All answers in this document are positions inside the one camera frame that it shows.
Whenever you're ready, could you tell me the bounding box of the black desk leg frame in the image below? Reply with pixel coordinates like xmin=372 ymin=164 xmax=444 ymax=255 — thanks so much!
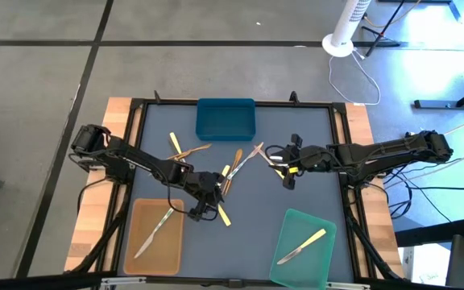
xmin=376 ymin=0 xmax=464 ymax=110

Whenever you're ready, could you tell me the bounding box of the black table frame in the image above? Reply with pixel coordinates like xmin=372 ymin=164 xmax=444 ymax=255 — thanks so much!
xmin=64 ymin=90 xmax=405 ymax=290

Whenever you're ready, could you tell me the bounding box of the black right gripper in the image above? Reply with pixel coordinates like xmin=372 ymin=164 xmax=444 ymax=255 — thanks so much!
xmin=282 ymin=134 xmax=333 ymax=191

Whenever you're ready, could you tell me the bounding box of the black rig crossbar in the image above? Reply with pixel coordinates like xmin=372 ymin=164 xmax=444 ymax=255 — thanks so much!
xmin=0 ymin=271 xmax=464 ymax=290

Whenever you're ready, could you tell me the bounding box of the white fan cable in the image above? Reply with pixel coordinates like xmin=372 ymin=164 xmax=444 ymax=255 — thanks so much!
xmin=327 ymin=48 xmax=382 ymax=106

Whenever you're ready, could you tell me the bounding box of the black cable bundle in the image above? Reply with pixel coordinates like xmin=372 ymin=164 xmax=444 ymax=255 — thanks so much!
xmin=387 ymin=159 xmax=464 ymax=225

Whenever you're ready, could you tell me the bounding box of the black floor beam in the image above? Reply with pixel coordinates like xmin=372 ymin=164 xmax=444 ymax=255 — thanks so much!
xmin=394 ymin=217 xmax=464 ymax=248

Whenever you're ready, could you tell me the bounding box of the grey-blue table mat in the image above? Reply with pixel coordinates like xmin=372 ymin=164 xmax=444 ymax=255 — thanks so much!
xmin=117 ymin=102 xmax=357 ymax=283

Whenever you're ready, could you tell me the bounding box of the yellow floor cable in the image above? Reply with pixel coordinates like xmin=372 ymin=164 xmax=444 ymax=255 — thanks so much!
xmin=362 ymin=0 xmax=424 ymax=30

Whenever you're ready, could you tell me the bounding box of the green plastic bin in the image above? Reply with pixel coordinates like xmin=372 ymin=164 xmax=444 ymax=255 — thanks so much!
xmin=268 ymin=208 xmax=338 ymax=290

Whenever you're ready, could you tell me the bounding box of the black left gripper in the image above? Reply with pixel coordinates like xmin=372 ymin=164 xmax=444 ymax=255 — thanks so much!
xmin=183 ymin=169 xmax=226 ymax=223

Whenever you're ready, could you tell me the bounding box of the blue plastic bin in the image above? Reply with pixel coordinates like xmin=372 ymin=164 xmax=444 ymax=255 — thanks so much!
xmin=195 ymin=97 xmax=257 ymax=143

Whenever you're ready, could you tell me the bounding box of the black tripod stand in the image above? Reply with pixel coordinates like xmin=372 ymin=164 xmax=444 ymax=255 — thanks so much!
xmin=361 ymin=0 xmax=408 ymax=58

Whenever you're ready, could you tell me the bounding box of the silver rail bracket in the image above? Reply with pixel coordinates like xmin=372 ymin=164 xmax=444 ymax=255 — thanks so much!
xmin=325 ymin=281 xmax=372 ymax=290
xmin=100 ymin=275 xmax=147 ymax=290

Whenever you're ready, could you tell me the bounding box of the white floor cable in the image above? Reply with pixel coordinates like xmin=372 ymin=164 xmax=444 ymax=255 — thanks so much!
xmin=383 ymin=143 xmax=464 ymax=190

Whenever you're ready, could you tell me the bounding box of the white tower fan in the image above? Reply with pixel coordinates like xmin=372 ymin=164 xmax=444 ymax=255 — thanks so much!
xmin=321 ymin=0 xmax=373 ymax=58

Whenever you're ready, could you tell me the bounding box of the orange plastic bin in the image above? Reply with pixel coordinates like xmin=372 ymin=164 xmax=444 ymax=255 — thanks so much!
xmin=122 ymin=197 xmax=185 ymax=276

